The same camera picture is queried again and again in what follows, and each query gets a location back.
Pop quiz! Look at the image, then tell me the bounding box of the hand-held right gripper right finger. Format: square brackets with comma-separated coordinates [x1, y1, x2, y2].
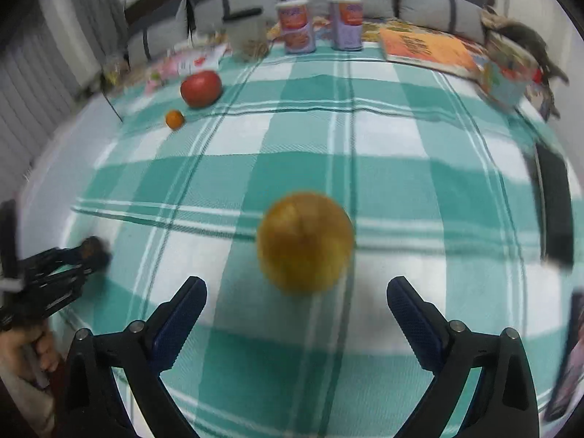
[386, 276, 541, 438]

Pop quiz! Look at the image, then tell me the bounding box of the green checked cloth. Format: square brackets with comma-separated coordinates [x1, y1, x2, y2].
[18, 39, 576, 438]

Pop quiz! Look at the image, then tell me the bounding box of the colourful printed cup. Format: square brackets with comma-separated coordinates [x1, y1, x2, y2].
[479, 36, 539, 110]

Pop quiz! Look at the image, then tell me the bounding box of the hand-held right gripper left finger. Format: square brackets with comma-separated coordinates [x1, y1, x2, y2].
[61, 276, 208, 438]

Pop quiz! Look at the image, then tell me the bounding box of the printed purple canister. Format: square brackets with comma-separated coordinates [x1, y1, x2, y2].
[328, 0, 364, 51]
[276, 0, 317, 54]

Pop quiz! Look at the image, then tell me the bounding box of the pink packet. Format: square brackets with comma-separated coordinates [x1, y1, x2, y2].
[146, 43, 229, 94]

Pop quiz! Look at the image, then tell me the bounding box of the red apple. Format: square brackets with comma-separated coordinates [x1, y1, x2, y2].
[180, 70, 223, 109]

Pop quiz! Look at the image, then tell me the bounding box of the small glass jar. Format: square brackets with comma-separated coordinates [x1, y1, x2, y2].
[101, 54, 132, 87]

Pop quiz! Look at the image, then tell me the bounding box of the black phone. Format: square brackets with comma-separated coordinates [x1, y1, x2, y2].
[545, 289, 584, 423]

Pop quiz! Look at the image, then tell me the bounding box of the yellow pear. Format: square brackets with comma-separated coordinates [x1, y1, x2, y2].
[257, 192, 356, 296]

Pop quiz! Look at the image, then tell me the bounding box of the dark cloth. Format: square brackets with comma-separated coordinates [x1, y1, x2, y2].
[481, 7, 571, 122]

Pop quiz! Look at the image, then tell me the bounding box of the orange book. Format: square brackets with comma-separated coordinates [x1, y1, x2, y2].
[379, 27, 484, 76]

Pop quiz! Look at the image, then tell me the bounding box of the grey curtain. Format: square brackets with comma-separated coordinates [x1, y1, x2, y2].
[0, 0, 126, 192]

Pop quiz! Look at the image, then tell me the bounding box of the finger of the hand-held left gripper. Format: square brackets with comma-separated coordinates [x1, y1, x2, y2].
[20, 245, 92, 274]
[18, 260, 112, 320]

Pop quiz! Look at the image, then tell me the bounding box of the person's left hand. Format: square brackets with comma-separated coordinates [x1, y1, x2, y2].
[0, 326, 61, 391]

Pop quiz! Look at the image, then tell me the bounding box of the person's left forearm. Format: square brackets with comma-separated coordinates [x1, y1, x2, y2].
[0, 367, 58, 438]

